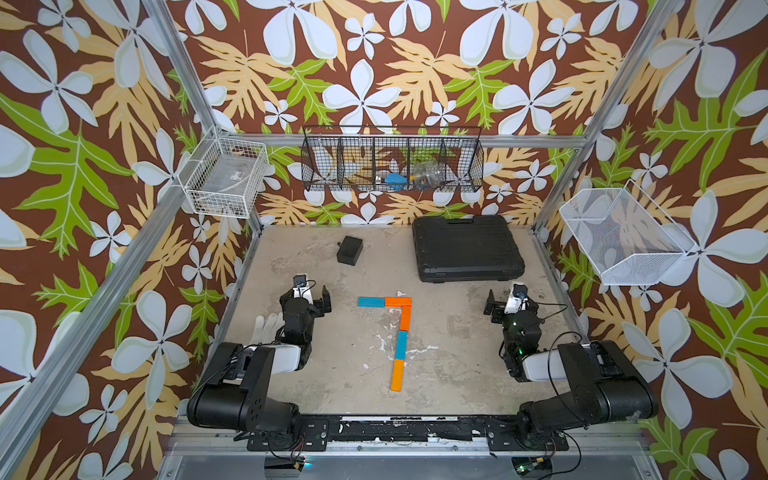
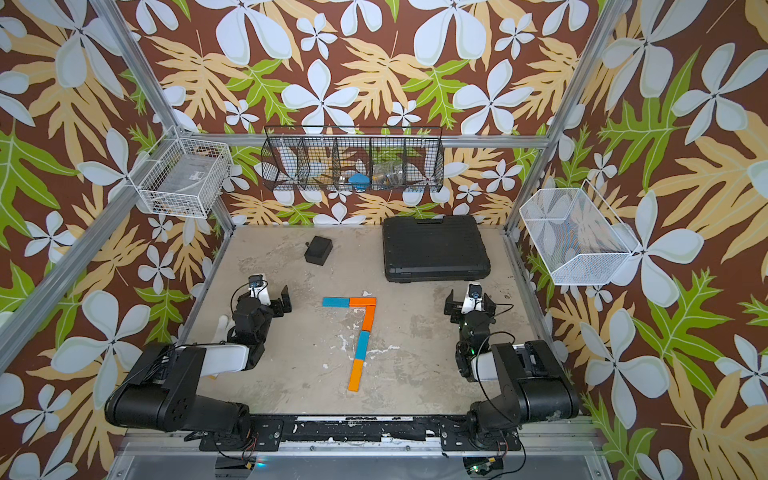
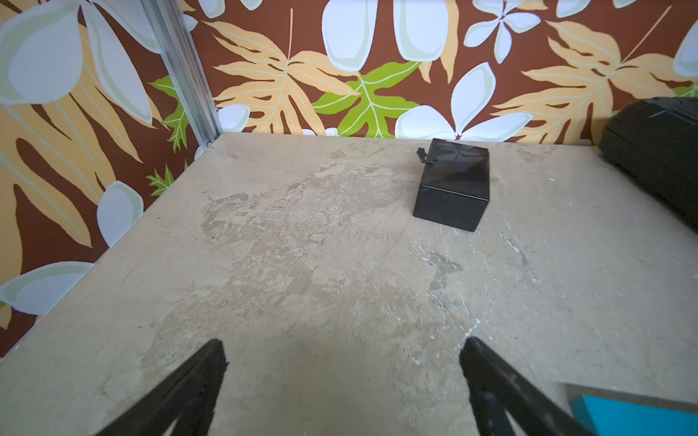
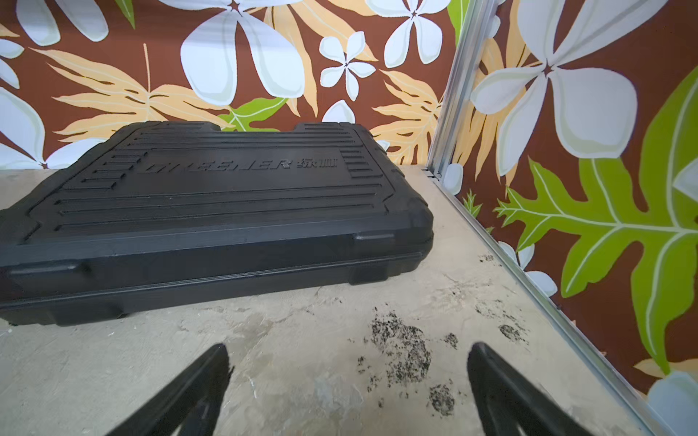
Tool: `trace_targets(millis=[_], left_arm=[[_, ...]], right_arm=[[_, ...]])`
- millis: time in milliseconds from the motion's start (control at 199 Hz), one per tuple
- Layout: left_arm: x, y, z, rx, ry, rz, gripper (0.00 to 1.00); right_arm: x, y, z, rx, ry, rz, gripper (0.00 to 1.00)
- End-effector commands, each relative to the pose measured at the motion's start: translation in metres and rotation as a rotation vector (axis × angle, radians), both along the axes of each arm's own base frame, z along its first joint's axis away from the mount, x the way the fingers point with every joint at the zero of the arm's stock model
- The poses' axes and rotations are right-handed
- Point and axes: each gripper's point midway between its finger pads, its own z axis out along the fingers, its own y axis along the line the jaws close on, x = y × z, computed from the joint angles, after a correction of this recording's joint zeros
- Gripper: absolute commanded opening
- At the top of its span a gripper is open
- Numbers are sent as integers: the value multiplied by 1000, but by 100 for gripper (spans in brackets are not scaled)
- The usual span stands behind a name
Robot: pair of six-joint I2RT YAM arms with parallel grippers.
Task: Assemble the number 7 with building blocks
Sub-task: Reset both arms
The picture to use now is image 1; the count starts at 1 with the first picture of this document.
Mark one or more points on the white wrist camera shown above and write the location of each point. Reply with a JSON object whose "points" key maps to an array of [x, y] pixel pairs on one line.
{"points": [[517, 299], [302, 286]]}

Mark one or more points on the short orange block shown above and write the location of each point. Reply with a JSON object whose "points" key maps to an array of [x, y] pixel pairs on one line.
{"points": [[397, 302]]}

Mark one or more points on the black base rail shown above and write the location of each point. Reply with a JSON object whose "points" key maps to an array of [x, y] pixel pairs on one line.
{"points": [[420, 432]]}

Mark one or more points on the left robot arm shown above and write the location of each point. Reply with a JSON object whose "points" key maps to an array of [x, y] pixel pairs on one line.
{"points": [[233, 393]]}

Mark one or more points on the white wire basket left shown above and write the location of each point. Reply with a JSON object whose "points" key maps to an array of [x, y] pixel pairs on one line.
{"points": [[223, 176]]}

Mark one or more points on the large black tool case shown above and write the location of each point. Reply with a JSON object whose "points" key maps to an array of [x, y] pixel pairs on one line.
{"points": [[480, 248]]}

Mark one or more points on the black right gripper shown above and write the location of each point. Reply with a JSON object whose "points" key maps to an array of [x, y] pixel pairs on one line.
{"points": [[489, 304]]}

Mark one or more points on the teal block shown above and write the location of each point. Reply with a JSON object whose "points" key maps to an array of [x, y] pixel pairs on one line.
{"points": [[371, 302], [401, 345]]}

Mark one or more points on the red-orange block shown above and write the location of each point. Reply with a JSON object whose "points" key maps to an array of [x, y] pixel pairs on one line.
{"points": [[405, 321]]}

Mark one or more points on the small black box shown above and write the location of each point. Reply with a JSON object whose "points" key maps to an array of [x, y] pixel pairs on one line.
{"points": [[349, 250]]}

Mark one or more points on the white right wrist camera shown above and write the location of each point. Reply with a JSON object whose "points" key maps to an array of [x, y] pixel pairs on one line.
{"points": [[517, 299]]}

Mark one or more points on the black wire basket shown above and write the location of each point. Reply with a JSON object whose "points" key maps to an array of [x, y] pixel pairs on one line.
{"points": [[360, 157]]}

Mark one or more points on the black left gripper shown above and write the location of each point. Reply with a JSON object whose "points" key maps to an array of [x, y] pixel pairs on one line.
{"points": [[284, 301]]}

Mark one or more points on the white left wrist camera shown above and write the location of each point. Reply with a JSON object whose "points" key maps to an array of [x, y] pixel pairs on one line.
{"points": [[302, 286]]}

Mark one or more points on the blue object in basket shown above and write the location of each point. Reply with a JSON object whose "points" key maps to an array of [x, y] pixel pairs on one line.
{"points": [[396, 181]]}

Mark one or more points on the white mesh basket right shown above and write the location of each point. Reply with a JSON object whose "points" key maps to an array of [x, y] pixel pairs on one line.
{"points": [[629, 239]]}

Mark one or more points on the light orange block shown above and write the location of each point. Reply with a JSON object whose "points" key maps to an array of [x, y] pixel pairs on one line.
{"points": [[397, 375]]}

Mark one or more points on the white glove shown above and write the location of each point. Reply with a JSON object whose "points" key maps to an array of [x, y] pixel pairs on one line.
{"points": [[267, 329]]}

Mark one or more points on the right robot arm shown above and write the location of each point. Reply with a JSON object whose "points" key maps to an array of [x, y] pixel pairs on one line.
{"points": [[603, 384]]}

